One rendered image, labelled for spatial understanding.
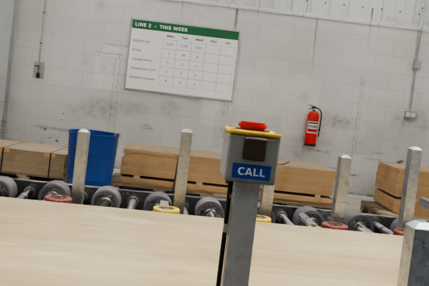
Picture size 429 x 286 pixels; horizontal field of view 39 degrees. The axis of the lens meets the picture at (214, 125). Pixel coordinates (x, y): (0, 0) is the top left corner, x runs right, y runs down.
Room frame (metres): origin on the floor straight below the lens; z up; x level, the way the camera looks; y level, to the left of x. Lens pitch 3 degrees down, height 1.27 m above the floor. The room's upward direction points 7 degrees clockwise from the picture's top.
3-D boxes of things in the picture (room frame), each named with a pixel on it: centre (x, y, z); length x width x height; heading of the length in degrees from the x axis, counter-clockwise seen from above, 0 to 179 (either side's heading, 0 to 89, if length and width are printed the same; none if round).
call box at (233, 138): (0.84, -0.05, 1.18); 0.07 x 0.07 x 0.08; 5
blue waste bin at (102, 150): (6.49, 1.26, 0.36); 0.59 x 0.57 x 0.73; 2
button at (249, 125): (0.84, -0.05, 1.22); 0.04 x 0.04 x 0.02
